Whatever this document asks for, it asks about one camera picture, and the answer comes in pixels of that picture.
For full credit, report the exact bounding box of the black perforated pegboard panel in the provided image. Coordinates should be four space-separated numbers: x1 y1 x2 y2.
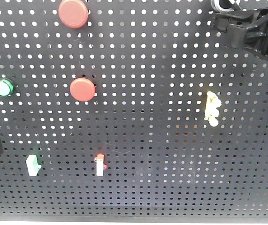
0 0 268 223

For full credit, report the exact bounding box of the silver black rotary knob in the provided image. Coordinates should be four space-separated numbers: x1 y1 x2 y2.
210 0 242 13

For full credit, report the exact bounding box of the green toggle switch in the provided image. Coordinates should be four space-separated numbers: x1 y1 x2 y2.
26 155 41 177

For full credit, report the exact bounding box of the red push button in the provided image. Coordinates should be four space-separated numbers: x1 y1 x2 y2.
58 0 88 29
69 77 96 102

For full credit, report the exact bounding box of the red toggle switch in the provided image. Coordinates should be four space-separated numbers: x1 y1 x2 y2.
94 153 107 177

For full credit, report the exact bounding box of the yellow toggle switch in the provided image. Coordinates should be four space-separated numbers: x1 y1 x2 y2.
204 91 222 127

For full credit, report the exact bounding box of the green push button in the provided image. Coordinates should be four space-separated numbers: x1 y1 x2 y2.
0 78 14 97

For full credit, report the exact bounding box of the upper red push button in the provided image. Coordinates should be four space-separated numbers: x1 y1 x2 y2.
58 0 88 29

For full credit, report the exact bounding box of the lower red push button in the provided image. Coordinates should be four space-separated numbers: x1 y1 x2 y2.
69 77 96 102

